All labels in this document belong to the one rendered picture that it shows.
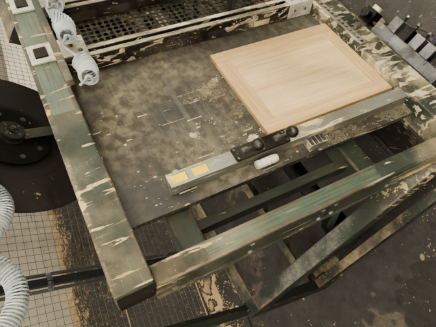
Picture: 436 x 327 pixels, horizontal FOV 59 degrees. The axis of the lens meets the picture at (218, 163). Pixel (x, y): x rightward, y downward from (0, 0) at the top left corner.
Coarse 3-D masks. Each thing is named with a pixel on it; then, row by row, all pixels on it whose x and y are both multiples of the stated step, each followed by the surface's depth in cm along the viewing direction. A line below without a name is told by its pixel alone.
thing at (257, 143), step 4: (256, 140) 110; (260, 140) 110; (252, 144) 110; (256, 144) 109; (260, 144) 109; (264, 144) 110; (244, 148) 120; (248, 148) 116; (252, 148) 111; (256, 148) 110; (260, 148) 110; (244, 152) 120
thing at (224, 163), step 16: (384, 96) 142; (400, 96) 142; (336, 112) 135; (352, 112) 135; (368, 112) 137; (304, 128) 129; (320, 128) 130; (336, 128) 135; (288, 144) 126; (208, 160) 119; (224, 160) 119; (192, 176) 115; (208, 176) 117; (176, 192) 115
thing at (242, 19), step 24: (288, 0) 168; (312, 0) 170; (192, 24) 154; (216, 24) 154; (240, 24) 160; (48, 48) 133; (72, 48) 134; (96, 48) 141; (120, 48) 142; (144, 48) 147; (168, 48) 152; (72, 72) 140
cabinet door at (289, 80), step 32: (320, 32) 165; (224, 64) 148; (256, 64) 150; (288, 64) 152; (320, 64) 153; (352, 64) 154; (256, 96) 140; (288, 96) 141; (320, 96) 142; (352, 96) 143
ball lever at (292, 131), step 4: (288, 128) 114; (292, 128) 113; (296, 128) 113; (288, 132) 114; (292, 132) 113; (296, 132) 113; (272, 136) 124; (276, 136) 124; (280, 136) 121; (284, 136) 120; (288, 136) 115; (292, 136) 114; (296, 136) 115; (276, 140) 124
